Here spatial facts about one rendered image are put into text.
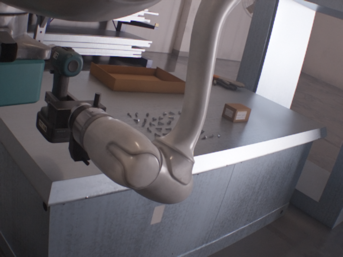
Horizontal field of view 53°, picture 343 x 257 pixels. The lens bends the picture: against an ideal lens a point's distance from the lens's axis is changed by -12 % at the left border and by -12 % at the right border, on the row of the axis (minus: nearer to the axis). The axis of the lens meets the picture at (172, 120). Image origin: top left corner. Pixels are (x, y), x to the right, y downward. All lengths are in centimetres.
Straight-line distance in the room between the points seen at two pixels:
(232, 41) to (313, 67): 340
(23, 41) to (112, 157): 29
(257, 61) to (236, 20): 592
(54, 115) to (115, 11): 58
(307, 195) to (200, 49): 196
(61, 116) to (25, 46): 37
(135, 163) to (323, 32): 1069
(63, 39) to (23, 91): 452
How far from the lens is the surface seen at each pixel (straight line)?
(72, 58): 89
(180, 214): 147
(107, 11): 27
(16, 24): 48
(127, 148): 66
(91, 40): 520
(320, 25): 1129
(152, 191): 79
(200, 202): 153
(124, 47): 545
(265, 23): 277
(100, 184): 102
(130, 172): 66
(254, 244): 210
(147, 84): 184
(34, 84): 49
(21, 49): 48
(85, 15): 28
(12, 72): 47
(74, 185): 98
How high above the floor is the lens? 114
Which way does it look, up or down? 18 degrees down
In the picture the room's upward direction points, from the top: 14 degrees clockwise
